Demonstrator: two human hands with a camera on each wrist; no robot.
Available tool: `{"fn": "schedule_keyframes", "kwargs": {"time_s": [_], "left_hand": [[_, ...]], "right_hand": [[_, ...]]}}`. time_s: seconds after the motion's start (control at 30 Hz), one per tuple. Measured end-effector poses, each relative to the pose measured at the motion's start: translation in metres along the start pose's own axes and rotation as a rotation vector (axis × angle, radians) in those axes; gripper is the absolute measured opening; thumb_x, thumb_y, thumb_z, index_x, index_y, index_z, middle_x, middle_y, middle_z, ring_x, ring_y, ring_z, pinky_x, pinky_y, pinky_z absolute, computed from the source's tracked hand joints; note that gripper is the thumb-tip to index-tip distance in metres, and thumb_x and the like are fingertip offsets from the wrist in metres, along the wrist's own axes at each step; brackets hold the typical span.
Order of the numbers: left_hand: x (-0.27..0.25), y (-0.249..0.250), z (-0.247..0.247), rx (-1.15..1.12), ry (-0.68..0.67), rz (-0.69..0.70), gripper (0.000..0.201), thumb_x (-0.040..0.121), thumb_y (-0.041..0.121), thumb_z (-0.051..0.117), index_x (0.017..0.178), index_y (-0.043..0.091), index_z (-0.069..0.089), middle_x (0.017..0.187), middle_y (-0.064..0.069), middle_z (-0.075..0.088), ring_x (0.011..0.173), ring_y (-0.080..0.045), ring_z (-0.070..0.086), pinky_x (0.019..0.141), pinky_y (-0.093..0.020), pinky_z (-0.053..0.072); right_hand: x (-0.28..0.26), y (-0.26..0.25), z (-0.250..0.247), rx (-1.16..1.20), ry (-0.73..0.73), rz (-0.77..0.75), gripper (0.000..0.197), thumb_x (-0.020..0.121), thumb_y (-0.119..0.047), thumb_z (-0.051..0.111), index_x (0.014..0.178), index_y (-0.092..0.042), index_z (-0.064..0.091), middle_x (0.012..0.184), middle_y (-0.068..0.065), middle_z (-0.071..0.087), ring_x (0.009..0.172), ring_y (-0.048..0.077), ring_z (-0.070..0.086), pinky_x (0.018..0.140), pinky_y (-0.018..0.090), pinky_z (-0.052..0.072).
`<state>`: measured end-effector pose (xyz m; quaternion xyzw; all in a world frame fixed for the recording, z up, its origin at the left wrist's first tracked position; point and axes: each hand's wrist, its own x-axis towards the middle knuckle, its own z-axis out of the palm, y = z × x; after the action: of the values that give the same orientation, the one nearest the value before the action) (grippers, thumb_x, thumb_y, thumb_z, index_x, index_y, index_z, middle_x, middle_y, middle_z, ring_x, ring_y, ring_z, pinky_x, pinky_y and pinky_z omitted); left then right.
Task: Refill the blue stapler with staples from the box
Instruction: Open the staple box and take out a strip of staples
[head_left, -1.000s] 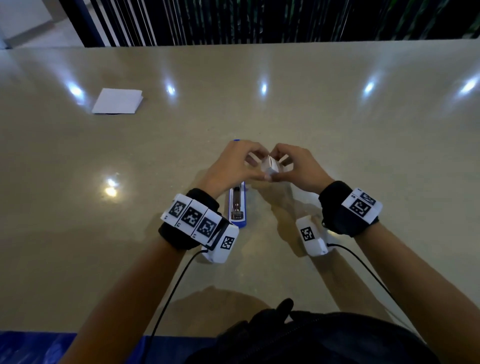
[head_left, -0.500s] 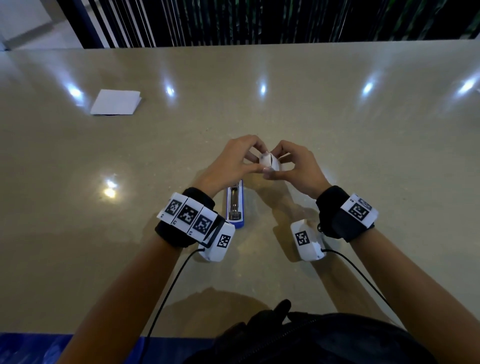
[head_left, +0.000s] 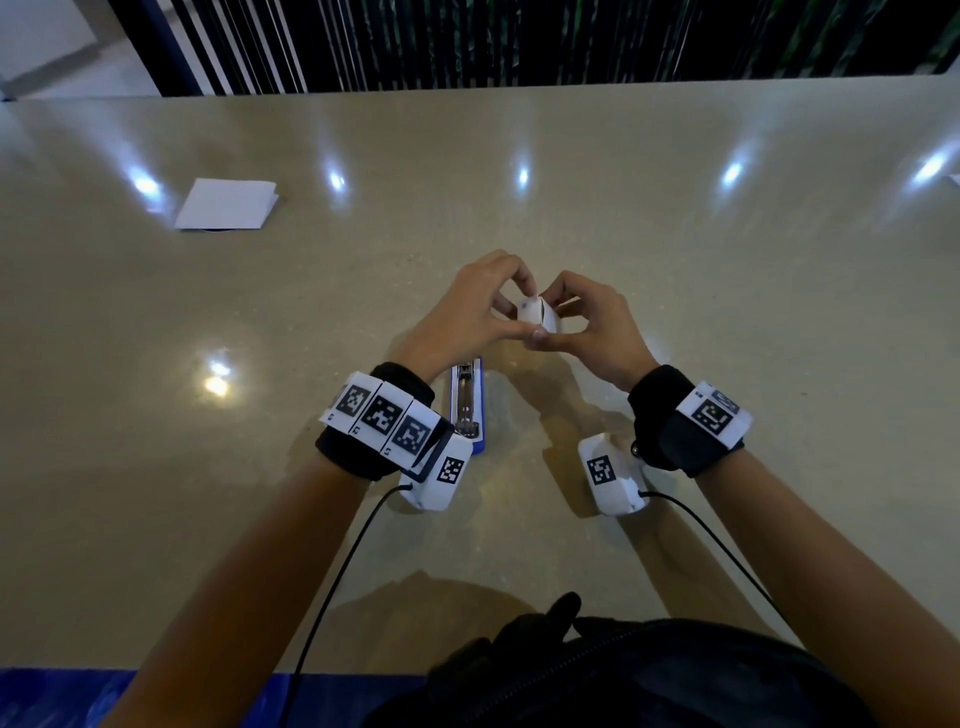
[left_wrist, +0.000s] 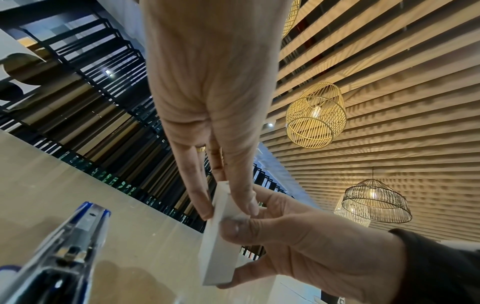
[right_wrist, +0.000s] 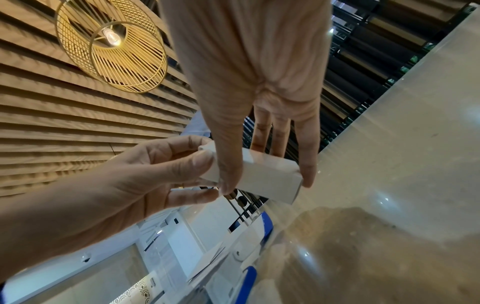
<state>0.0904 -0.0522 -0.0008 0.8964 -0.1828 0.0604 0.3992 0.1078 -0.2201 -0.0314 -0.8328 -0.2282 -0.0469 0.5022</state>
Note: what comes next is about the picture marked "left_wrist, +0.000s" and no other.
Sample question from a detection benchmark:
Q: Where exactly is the gold wire pendant lamp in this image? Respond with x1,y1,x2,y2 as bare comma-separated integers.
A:
285,82,348,148
281,0,302,40

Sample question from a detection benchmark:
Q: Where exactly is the black staircase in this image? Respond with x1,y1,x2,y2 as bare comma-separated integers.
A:
0,0,148,103

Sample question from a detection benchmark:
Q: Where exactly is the person's right forearm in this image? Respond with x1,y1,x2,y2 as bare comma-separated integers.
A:
388,228,480,304

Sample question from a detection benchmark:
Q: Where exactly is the black wire pendant lamp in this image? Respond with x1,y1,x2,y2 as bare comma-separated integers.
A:
341,178,413,224

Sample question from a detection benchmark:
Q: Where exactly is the small white box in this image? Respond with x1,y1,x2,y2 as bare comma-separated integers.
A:
202,180,245,287

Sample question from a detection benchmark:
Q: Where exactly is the blue and silver stapler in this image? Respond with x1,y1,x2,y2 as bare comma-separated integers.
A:
0,201,113,304

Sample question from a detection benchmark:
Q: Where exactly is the black slatted screen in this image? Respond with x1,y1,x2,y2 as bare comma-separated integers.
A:
0,101,297,262

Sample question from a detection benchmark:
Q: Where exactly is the white wire pendant lamp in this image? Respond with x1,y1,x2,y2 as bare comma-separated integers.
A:
333,196,373,228

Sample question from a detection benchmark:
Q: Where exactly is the person's right hand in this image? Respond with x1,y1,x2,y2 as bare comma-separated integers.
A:
216,184,408,304

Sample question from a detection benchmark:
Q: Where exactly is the person's left hand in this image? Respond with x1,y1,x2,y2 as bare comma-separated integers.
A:
140,0,294,221

